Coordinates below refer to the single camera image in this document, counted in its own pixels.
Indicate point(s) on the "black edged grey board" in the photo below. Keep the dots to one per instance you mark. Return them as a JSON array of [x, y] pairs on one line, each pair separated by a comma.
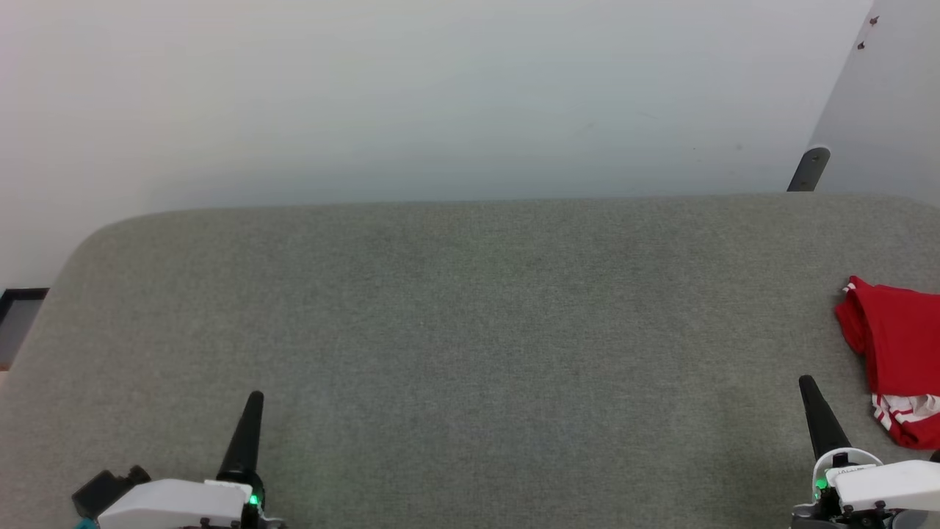
[[18, 323]]

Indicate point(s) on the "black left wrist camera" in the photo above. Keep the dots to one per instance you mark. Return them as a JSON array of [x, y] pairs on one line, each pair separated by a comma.
[[106, 488]]

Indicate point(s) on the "white door panel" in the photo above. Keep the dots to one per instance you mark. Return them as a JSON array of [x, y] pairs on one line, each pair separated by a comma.
[[892, 95]]

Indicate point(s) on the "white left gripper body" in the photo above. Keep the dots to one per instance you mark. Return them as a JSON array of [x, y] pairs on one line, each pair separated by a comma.
[[176, 503]]

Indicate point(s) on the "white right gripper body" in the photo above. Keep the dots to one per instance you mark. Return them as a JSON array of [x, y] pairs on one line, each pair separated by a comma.
[[881, 485]]

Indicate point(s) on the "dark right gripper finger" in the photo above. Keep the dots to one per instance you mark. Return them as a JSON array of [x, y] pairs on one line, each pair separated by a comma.
[[822, 422]]

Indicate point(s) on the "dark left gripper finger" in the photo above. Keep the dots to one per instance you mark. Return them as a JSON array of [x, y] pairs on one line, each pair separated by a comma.
[[244, 441]]

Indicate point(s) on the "red and white basketball jersey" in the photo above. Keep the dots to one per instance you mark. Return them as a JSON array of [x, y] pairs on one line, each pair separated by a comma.
[[899, 345]]

